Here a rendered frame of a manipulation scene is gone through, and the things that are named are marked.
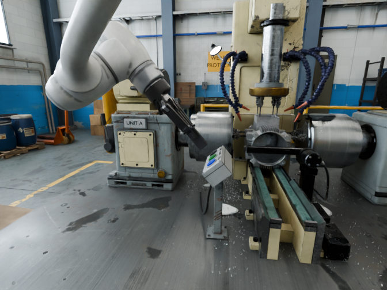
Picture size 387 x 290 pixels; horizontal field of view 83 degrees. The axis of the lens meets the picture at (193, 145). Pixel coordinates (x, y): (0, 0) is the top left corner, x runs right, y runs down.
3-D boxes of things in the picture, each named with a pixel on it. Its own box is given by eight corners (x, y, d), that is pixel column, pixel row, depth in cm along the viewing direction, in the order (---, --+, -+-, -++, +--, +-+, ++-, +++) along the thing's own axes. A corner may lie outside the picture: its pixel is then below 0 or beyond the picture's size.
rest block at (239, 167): (232, 175, 124) (234, 155, 121) (245, 176, 123) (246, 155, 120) (232, 179, 118) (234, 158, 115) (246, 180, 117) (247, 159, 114)
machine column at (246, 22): (226, 153, 165) (231, 10, 141) (277, 156, 160) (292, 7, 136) (224, 183, 113) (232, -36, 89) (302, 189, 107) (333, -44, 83)
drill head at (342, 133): (275, 156, 120) (280, 110, 114) (358, 160, 114) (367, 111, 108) (287, 173, 96) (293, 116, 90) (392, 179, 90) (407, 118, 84)
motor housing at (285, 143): (243, 155, 120) (245, 121, 115) (279, 157, 117) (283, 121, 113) (245, 168, 101) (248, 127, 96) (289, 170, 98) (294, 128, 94)
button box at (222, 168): (215, 167, 78) (206, 156, 78) (231, 155, 76) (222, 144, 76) (212, 188, 62) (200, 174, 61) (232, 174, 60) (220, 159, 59)
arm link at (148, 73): (156, 61, 68) (169, 77, 69) (136, 81, 71) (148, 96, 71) (146, 58, 60) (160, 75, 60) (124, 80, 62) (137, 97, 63)
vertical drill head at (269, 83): (246, 115, 118) (251, 14, 106) (281, 116, 115) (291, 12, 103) (249, 120, 100) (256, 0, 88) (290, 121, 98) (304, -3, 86)
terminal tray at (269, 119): (253, 128, 116) (253, 114, 114) (273, 128, 114) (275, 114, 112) (255, 132, 104) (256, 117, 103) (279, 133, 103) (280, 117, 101)
